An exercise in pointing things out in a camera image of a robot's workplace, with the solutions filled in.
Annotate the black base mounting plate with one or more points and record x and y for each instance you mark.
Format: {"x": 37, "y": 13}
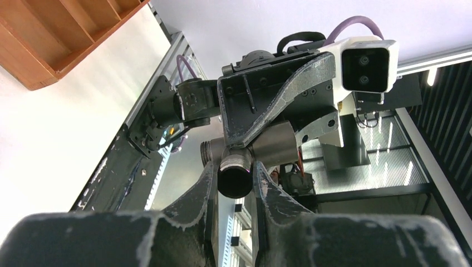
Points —
{"x": 122, "y": 179}

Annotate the dark metal faucet tee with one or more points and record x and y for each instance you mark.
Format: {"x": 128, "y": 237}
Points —
{"x": 276, "y": 145}

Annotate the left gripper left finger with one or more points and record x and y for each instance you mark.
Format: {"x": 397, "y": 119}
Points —
{"x": 182, "y": 234}

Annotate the orange compartment tray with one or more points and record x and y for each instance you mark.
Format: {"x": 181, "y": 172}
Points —
{"x": 42, "y": 41}

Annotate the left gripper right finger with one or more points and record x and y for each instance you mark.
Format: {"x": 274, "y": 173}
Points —
{"x": 285, "y": 233}

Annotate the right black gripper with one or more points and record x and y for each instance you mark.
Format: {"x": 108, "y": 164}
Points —
{"x": 258, "y": 84}

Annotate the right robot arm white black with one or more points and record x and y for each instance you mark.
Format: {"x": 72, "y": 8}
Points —
{"x": 259, "y": 91}

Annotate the white slotted cable duct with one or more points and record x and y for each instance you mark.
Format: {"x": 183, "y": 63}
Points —
{"x": 165, "y": 153}

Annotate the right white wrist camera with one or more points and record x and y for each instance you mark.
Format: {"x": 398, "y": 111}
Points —
{"x": 363, "y": 64}

